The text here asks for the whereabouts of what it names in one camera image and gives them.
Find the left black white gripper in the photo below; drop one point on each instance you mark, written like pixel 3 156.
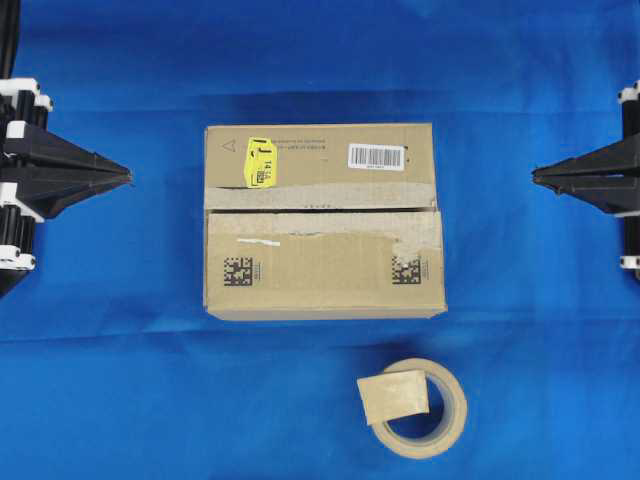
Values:
pixel 27 198

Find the beige cut tape piece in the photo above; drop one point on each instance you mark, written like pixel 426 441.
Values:
pixel 390 396

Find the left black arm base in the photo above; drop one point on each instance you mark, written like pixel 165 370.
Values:
pixel 9 279

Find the brown cardboard box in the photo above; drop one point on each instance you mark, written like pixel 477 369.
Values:
pixel 327 242

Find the beige masking tape roll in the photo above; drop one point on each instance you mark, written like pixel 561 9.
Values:
pixel 451 425

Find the blue table cloth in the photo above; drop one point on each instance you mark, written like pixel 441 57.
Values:
pixel 112 369

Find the yellow sticker label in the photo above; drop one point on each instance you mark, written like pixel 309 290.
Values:
pixel 261 163

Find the white barcode label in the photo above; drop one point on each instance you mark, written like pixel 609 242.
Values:
pixel 376 157

